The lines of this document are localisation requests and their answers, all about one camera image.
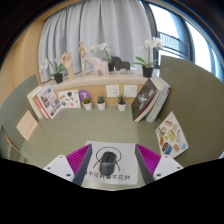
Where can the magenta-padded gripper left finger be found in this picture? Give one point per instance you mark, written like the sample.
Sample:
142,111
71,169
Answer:
61,167

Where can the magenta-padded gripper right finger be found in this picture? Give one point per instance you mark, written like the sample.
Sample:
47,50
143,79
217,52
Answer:
165,166

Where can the black computer mouse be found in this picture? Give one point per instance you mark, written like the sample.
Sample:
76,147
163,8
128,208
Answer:
107,163

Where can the white mouse pad, line drawing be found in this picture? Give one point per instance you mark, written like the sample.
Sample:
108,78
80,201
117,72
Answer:
128,166

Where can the colourful sticker sheet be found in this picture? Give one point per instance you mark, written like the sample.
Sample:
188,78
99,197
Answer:
171,135

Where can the beige book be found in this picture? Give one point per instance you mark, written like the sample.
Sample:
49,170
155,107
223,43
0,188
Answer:
27,125

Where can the orange-seat chair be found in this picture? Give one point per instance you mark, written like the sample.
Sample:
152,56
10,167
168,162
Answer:
12,144

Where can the small plant in white pot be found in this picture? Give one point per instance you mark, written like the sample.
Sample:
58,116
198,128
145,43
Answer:
101,106
122,106
87,106

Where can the red-spined photo-cover book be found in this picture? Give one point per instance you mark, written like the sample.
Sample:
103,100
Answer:
49,101

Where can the white book behind black book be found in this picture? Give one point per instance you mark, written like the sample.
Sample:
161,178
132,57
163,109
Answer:
161,98

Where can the white picture sticker card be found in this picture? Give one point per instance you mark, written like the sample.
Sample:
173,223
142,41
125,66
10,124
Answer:
70,99

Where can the thick white book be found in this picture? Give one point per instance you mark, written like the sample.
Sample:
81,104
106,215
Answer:
32,101

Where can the green desk partition panel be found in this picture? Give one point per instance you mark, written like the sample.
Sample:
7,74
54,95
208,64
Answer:
16,100
196,100

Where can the white orchid in black pot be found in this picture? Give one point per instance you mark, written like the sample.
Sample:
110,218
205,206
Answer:
147,71
100,47
58,78

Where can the wooden hand model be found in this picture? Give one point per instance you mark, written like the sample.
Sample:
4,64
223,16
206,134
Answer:
67,63

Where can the pink wooden horse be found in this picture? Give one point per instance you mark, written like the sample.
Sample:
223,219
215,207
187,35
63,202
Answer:
100,66

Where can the black wooden horse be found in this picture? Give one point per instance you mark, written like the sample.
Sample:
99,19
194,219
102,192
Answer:
120,64

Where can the wooden artist mannequin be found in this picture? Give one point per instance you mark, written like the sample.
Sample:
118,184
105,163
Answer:
82,55

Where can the grey-white curtain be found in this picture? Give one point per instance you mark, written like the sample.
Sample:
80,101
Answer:
100,23

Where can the white wall socket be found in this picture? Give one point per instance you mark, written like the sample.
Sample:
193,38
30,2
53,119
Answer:
112,91
130,91

